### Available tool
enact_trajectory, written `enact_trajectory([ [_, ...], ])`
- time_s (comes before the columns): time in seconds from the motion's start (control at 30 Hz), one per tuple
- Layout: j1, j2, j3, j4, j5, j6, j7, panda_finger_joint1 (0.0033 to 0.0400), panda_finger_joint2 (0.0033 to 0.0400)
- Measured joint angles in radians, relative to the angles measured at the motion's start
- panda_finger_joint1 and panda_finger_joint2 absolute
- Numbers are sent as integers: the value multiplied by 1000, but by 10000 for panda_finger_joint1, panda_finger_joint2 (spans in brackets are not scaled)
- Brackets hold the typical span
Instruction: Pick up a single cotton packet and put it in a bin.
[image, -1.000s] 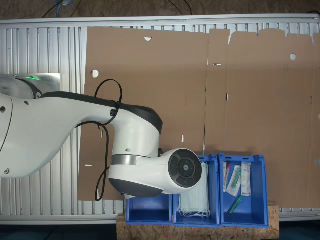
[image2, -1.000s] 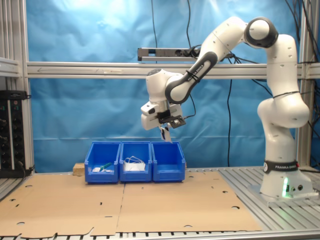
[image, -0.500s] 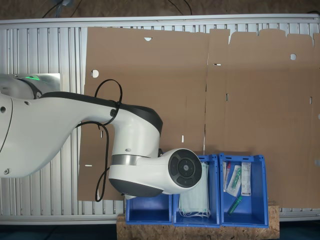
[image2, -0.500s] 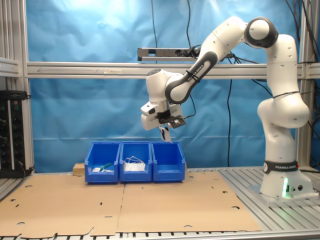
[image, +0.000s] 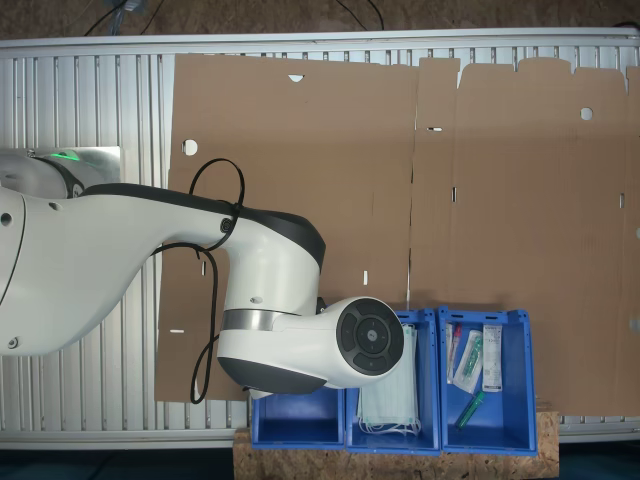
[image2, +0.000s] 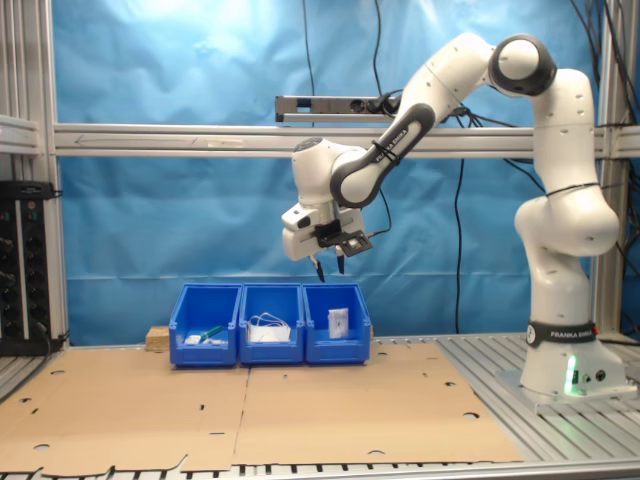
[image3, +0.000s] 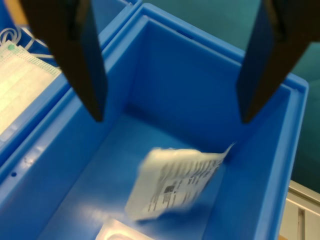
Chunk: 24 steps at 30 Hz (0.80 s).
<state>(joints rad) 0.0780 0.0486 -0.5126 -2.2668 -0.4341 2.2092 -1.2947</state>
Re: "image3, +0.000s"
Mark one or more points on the white Fuhrmann gauze packet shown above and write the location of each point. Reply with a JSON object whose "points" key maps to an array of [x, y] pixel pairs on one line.
{"points": [[175, 182]]}

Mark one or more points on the blue bin holding cotton packet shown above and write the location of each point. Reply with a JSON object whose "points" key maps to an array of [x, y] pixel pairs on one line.
{"points": [[187, 75]]}

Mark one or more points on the clear packet of white cotton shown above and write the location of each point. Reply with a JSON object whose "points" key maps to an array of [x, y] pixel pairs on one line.
{"points": [[117, 232]]}

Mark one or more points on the blue bin holding face masks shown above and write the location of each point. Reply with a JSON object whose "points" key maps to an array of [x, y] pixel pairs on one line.
{"points": [[110, 15]]}

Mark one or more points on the stack of white face masks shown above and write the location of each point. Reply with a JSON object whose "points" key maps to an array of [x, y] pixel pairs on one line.
{"points": [[20, 82]]}

